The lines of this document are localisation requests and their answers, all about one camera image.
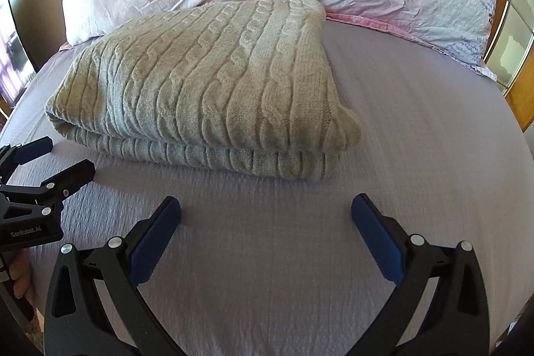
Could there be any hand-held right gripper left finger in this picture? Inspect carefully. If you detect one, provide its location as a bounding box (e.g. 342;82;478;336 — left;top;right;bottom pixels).
43;196;197;356

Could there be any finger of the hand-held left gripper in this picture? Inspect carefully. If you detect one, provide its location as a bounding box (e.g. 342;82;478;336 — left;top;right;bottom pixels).
0;136;55;182
0;159;96;220

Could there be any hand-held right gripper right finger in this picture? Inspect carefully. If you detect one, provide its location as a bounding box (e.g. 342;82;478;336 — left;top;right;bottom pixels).
334;193;491;356

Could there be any beige cable-knit sweater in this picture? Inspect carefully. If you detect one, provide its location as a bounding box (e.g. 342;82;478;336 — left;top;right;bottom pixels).
44;0;363;180

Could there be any person's left hand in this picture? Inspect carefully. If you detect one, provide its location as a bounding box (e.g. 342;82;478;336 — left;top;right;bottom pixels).
7;249;35;304

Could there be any lilac bed sheet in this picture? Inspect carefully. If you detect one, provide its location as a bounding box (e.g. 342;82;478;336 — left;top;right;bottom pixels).
0;20;531;356

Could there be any window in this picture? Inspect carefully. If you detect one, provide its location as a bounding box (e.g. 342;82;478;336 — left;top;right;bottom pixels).
0;0;42;110

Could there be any wooden headboard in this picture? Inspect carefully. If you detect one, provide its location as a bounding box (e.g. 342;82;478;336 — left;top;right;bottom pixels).
480;0;534;123

